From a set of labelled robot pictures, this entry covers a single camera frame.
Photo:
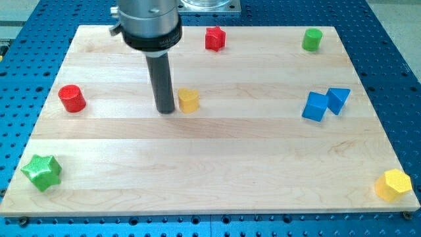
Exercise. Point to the yellow heart block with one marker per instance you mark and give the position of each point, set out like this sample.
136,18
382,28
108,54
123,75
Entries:
188,100

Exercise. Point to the light wooden board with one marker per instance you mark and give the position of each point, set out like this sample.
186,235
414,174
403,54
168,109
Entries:
247,149

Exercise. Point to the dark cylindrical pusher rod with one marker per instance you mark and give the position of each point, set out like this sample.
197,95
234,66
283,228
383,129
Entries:
159,72

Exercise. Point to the red star block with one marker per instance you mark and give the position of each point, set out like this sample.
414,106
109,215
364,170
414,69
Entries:
215,38

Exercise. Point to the blue cube block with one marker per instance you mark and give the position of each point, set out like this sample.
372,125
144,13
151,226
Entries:
315,107

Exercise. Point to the blue triangular prism block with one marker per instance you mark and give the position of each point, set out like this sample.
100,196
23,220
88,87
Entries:
337,98

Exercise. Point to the green cylinder block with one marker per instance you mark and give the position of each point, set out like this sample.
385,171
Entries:
311,40

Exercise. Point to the red cylinder block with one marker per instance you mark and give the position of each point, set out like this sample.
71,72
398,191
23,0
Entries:
72,98

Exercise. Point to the green star block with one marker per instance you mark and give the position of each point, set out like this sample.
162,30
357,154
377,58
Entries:
43,171

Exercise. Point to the yellow hexagon block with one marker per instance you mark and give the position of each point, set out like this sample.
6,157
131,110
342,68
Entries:
393,185

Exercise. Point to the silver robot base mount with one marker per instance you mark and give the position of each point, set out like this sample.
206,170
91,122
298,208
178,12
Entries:
206,7

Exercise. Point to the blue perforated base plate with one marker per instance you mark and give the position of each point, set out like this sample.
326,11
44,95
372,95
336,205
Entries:
34,58

